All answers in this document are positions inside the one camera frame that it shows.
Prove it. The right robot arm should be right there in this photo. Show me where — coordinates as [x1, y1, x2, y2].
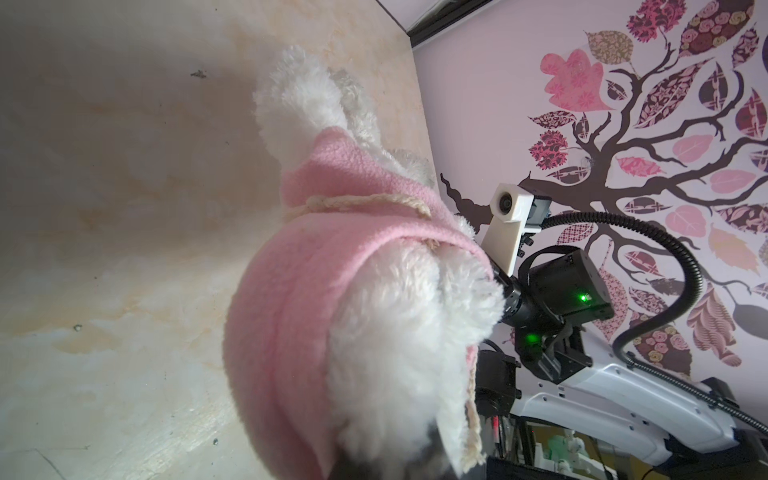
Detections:
[474, 245, 767, 479]

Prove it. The white teddy bear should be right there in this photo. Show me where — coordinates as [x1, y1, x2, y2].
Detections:
[254, 47, 504, 479]

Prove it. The pink teddy hoodie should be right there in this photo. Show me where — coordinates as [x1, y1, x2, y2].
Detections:
[223, 128, 491, 479]

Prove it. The black corrugated cable hose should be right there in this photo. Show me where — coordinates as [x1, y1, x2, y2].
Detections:
[539, 209, 768, 436]

